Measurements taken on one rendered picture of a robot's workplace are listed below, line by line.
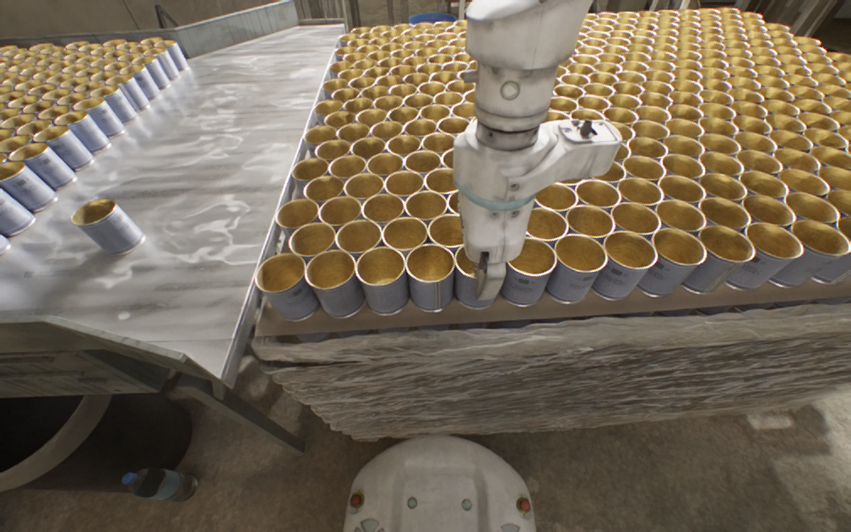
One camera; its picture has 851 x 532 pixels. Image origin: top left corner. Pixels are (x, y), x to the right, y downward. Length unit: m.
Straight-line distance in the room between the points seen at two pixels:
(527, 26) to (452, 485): 1.17
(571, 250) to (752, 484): 1.57
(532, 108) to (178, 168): 0.85
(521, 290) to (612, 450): 1.29
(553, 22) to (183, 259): 0.66
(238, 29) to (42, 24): 2.45
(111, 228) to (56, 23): 3.24
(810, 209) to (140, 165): 1.32
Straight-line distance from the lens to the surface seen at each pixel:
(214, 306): 0.62
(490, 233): 0.31
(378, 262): 0.50
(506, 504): 1.18
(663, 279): 0.57
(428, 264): 0.51
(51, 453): 1.39
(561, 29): 0.25
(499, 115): 0.27
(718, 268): 0.60
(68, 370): 0.91
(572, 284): 0.50
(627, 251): 0.58
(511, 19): 0.24
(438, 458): 1.18
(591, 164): 0.32
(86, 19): 3.79
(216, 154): 0.98
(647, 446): 1.79
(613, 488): 1.68
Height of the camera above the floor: 1.52
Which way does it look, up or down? 51 degrees down
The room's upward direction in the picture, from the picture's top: 1 degrees counter-clockwise
